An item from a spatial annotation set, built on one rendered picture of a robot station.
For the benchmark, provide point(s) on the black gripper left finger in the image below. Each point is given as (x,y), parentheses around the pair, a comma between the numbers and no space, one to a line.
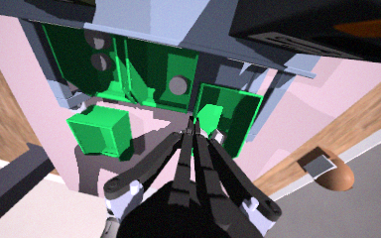
(125,192)

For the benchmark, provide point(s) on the grey metal shelf rack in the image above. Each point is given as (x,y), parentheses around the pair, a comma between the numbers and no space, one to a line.
(198,25)

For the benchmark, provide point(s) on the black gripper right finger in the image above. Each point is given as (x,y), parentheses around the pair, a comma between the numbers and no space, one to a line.
(211,163)

